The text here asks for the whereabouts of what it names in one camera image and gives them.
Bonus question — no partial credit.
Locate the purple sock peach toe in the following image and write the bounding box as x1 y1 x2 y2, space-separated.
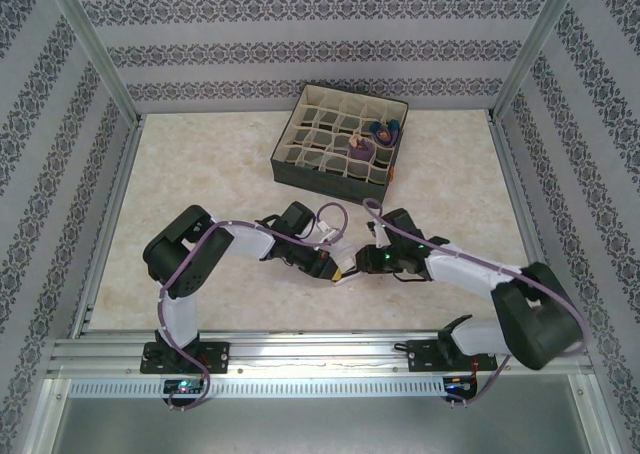
347 133 376 163

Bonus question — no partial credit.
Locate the purple sock teal toe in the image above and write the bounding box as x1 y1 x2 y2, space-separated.
369 117 402 149

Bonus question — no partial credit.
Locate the dark grey fabric storage box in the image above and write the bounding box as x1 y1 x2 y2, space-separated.
269 83 409 204

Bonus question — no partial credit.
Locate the small circuit board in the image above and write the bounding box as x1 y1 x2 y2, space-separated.
443 375 479 394
163 377 205 396

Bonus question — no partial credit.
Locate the grey sheet metal panel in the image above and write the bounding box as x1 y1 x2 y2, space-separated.
29 373 616 454

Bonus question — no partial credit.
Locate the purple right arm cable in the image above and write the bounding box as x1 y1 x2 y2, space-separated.
362 197 589 410

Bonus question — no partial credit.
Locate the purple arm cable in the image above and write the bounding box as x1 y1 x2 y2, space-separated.
157 202 351 413
362 197 589 410

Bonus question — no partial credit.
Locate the long aluminium mounting rail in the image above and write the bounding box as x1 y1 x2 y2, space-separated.
47 329 596 378

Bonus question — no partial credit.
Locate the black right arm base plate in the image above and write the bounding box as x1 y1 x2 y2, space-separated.
406 338 496 374

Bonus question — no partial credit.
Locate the slotted grey cable duct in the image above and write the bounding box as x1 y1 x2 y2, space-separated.
67 377 449 399

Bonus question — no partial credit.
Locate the aluminium side rail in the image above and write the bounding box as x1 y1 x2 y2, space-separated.
487 111 569 333
69 113 147 338

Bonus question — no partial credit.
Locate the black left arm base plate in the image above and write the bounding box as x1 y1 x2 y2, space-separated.
138 341 232 375

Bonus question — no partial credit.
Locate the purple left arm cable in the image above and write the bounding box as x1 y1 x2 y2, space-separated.
157 202 351 413

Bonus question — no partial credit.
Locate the aluminium frame post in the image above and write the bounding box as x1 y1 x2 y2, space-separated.
52 0 141 125
489 0 586 123

